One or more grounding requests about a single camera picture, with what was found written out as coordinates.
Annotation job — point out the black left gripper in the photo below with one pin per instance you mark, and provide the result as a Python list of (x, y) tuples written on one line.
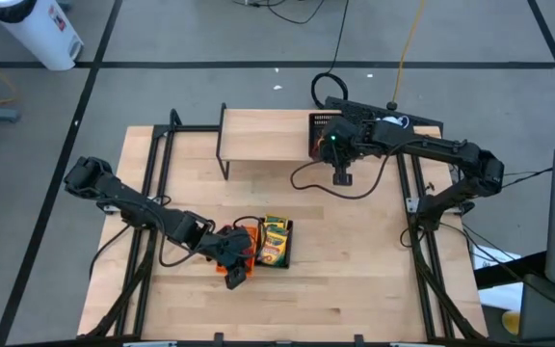
[(231, 248)]

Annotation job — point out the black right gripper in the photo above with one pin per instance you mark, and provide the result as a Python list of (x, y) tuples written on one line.
[(337, 142)]

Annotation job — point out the orange plastic basket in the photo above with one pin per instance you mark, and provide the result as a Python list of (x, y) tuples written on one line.
[(253, 236)]

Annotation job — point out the black plastic basket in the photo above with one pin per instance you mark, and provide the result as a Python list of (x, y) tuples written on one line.
[(291, 241), (313, 123)]

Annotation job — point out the yellow green crayon box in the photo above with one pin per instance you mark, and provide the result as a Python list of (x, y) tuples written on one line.
[(274, 246), (277, 221)]

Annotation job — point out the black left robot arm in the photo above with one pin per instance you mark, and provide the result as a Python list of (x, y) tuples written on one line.
[(133, 205)]

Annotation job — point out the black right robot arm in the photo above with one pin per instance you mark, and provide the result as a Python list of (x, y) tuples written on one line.
[(441, 149)]

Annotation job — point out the black mesh panel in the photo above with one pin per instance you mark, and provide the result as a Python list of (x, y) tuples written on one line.
[(354, 108)]

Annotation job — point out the wooden shelf riser black legs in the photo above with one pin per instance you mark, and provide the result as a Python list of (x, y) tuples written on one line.
[(268, 135)]

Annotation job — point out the white paper sheet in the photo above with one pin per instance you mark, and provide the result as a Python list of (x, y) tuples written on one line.
[(499, 299)]

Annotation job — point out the small yellow object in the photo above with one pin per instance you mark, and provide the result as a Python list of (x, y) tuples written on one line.
[(512, 323)]

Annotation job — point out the dark grey box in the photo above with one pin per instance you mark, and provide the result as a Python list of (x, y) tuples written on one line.
[(547, 313)]

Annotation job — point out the white cylindrical bin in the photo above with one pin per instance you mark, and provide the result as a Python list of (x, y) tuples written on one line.
[(41, 38)]

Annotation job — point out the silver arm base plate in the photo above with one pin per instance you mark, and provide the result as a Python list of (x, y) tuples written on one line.
[(111, 209), (412, 205)]

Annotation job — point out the silver frame bracket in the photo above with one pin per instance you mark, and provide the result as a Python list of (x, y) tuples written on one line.
[(150, 344), (417, 344)]

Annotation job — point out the black metal table frame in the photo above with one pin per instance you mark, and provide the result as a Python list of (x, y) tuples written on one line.
[(186, 128)]

